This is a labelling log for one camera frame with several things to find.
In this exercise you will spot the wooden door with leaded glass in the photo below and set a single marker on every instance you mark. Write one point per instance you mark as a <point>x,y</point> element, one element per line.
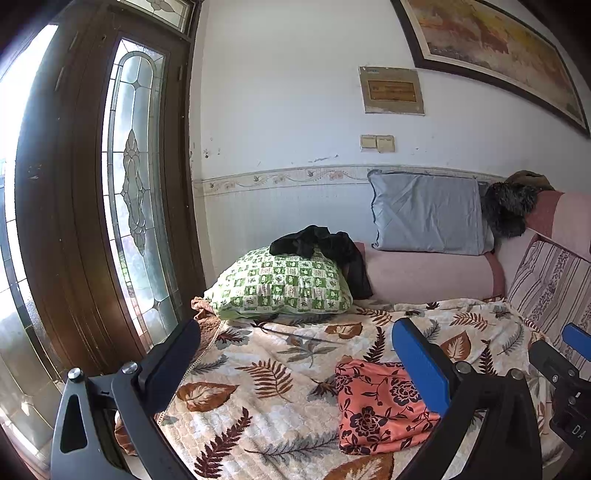
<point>69,230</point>

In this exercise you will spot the olive cloth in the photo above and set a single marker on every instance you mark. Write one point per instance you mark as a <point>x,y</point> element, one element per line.
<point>531,177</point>

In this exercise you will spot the black garment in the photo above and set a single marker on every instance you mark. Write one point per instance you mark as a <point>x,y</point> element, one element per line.
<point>341,249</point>

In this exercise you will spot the dark furry cushion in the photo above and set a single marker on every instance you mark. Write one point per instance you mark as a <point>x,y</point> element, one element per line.
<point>508,207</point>

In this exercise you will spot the green checked pillow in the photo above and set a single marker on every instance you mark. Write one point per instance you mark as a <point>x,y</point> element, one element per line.
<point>277,281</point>

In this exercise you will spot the pink sofa cover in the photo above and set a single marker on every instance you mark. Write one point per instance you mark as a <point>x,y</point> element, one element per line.
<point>570,217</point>

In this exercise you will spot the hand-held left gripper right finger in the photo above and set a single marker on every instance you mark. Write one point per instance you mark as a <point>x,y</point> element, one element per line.
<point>422,364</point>

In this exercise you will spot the orange floral blouse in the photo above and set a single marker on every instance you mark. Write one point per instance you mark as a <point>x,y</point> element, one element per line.
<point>369,415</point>

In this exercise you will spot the striped cushion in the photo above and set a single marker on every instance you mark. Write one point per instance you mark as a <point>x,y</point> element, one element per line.
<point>545,286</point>

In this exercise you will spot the beige light switch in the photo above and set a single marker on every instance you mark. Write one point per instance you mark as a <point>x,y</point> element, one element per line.
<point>386,144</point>
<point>368,142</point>

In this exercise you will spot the framed wall plaque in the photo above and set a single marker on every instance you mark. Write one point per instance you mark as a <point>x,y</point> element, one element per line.
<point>392,90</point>

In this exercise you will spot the pink bolster cushion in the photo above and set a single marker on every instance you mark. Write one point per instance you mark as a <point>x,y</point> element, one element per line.
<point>425,277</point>

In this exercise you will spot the blue-grey pillow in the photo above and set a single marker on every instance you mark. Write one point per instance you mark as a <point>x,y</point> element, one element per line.
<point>429,212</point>

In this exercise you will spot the dark framed painting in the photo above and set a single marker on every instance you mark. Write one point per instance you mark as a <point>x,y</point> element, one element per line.
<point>485,32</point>

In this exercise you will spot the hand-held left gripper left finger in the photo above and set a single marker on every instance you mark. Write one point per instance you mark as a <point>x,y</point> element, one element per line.
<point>175,350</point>

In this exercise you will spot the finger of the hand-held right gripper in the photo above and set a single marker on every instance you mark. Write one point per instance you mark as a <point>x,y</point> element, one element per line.
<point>579,337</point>
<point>551,364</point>

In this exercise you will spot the leaf print blanket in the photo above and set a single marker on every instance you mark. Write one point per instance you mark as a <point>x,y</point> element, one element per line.
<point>286,434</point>

